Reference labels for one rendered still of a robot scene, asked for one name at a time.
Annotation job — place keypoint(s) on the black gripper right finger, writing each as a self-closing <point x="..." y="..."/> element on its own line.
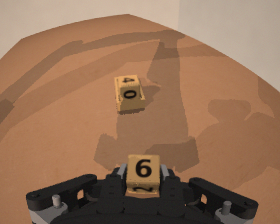
<point x="222" y="204"/>

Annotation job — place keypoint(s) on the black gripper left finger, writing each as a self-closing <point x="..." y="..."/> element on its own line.
<point x="47" y="203"/>

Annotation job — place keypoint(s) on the tan cube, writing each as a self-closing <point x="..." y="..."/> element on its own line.
<point x="129" y="87"/>
<point x="143" y="174"/>

